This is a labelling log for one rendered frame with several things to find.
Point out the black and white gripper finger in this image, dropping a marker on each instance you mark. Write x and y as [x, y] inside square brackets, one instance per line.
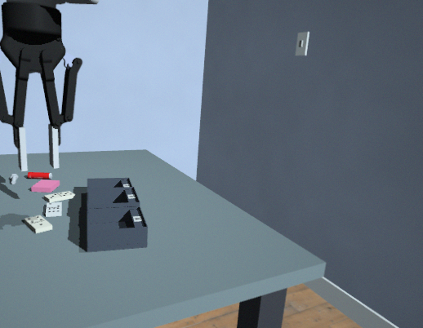
[72, 65]
[17, 117]

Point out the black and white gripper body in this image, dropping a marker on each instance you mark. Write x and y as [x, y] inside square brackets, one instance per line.
[31, 26]

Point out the dark grey rack of bins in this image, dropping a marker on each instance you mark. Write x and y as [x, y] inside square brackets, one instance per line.
[110, 225]

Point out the red battery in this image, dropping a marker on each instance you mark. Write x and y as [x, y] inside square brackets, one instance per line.
[39, 175]

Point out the white domino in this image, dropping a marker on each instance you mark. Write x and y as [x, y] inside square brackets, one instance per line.
[59, 196]
[54, 209]
[38, 224]

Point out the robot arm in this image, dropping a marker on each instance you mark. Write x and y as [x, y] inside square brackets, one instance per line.
[52, 3]

